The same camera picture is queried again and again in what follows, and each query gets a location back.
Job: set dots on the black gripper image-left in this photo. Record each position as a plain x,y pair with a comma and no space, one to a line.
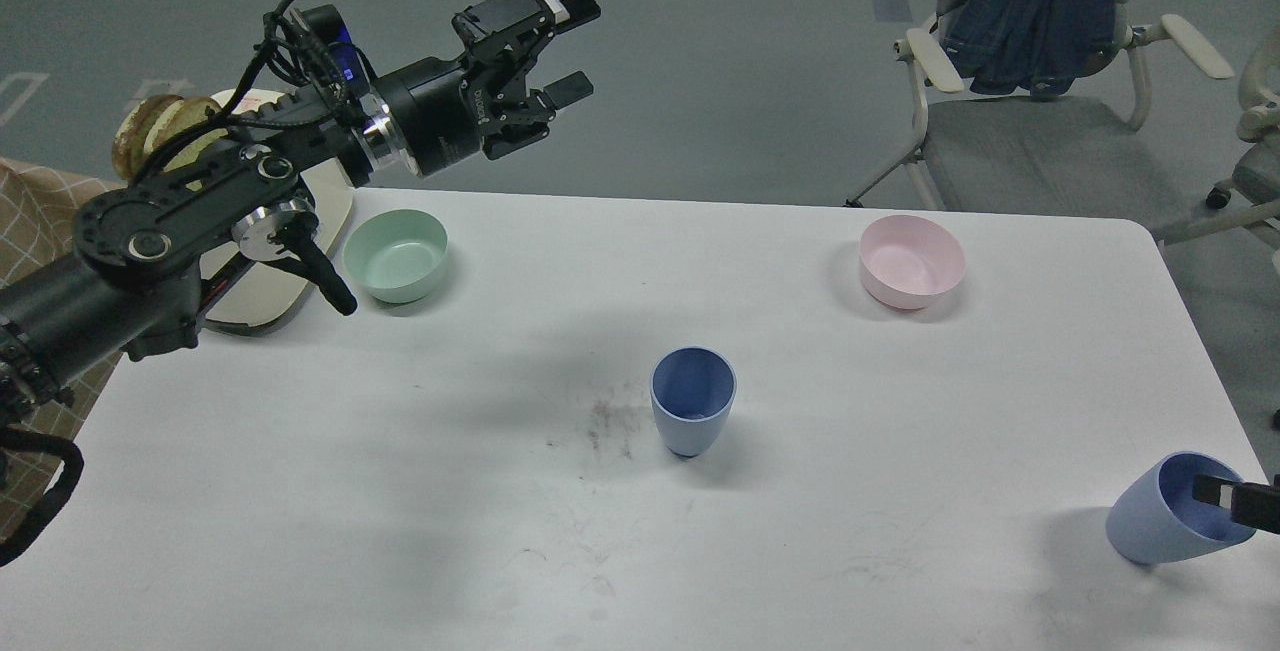
479,102

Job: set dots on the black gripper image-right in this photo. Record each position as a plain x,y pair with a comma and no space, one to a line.
1254,505

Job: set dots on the blue cup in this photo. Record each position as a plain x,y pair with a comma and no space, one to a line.
1156,520
692,391

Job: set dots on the mint green bowl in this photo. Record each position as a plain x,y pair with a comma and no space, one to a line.
398,257

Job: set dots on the grey office chair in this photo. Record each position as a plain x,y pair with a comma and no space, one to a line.
1075,154

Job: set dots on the pink bowl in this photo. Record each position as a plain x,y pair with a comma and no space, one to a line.
909,262

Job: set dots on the cream white toaster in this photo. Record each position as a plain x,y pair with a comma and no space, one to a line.
264,299

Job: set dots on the blue denim jacket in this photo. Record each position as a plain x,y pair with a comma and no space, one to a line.
1041,46

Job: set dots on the brown grid patterned cloth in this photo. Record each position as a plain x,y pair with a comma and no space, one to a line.
37,206

